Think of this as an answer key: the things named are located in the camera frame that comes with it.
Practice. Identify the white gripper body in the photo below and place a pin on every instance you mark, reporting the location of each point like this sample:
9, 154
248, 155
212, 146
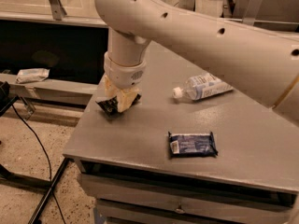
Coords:
123, 73

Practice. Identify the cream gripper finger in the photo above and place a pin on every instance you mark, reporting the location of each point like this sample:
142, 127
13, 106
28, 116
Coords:
125, 98
110, 89

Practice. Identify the black rxbar chocolate bar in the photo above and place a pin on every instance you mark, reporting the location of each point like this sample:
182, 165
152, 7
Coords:
110, 106

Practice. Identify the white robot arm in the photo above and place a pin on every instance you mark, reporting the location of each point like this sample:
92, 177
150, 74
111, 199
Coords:
262, 64

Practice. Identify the blue snack bar wrapper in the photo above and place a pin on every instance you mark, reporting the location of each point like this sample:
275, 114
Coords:
192, 144

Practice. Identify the clear plastic water bottle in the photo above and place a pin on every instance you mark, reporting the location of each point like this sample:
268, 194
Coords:
200, 87

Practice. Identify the white packet on ledge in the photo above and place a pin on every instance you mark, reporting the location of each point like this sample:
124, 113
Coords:
32, 75

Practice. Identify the grey table drawer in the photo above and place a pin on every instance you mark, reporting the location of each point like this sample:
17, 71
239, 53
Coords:
156, 204

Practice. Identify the black device at left edge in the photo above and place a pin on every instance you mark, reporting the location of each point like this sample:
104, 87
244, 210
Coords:
6, 101

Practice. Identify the black tripod leg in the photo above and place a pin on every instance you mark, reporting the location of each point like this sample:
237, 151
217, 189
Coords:
44, 200

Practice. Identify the metal railing post left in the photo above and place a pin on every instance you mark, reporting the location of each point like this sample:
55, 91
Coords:
57, 10

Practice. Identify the metal railing post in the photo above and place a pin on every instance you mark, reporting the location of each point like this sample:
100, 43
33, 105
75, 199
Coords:
252, 11
57, 10

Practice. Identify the metal railing post right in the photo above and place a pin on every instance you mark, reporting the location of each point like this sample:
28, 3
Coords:
252, 11

